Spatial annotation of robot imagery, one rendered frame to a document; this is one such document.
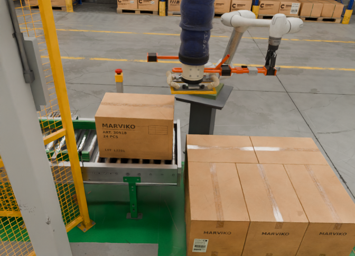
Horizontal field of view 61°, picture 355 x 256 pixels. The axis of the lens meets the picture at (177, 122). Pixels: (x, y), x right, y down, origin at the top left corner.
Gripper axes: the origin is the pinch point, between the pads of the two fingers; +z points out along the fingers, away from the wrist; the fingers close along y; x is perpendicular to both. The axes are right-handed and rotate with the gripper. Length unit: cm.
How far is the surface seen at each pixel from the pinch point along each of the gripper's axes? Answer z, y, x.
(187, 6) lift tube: -47, 10, -67
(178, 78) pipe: 6, 3, -70
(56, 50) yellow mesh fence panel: -27, 40, -145
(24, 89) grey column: -31, 97, -143
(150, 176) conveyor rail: 78, 34, -92
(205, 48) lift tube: -19, 9, -53
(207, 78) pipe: 6.4, 3.2, -47.9
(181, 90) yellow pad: 11, 14, -68
